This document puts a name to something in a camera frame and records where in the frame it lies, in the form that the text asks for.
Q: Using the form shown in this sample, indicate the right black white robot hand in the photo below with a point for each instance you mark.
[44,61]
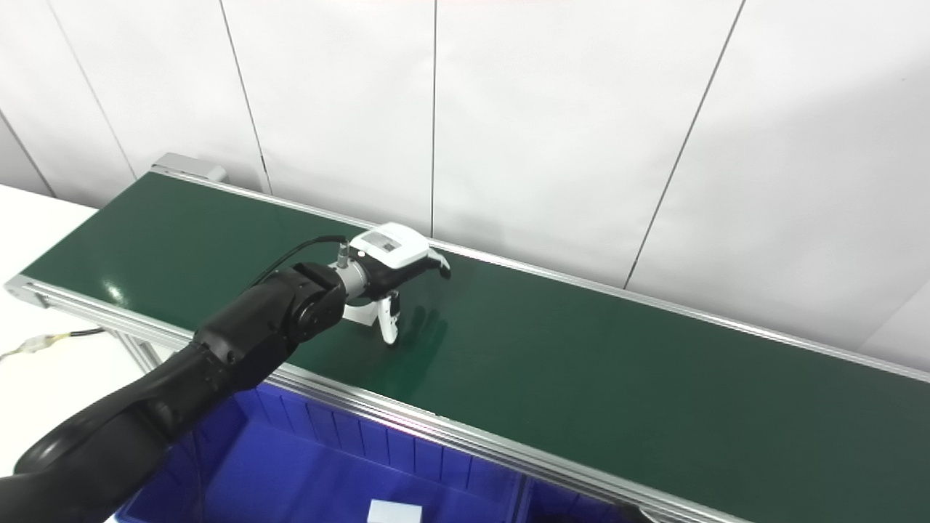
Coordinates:
[636,516]

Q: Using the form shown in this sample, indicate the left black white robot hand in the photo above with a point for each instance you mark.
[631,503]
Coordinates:
[389,250]

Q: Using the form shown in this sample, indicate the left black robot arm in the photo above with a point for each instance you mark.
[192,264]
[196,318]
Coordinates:
[240,341]

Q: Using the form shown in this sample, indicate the blue bin with black parts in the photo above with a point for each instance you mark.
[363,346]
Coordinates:
[559,508]

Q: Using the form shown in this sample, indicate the green conveyor belt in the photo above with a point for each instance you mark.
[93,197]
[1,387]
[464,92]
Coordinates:
[363,403]
[581,378]

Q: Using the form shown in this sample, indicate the grey conveyor motor housing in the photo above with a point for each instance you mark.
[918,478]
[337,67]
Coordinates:
[189,167]

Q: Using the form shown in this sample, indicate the white block part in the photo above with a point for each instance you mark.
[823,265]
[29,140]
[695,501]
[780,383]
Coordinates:
[394,512]

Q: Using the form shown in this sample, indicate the blue bin with white parts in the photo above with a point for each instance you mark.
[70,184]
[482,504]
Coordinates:
[290,472]

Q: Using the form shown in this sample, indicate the aluminium conveyor support leg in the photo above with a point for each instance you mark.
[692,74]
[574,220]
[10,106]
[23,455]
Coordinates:
[142,352]

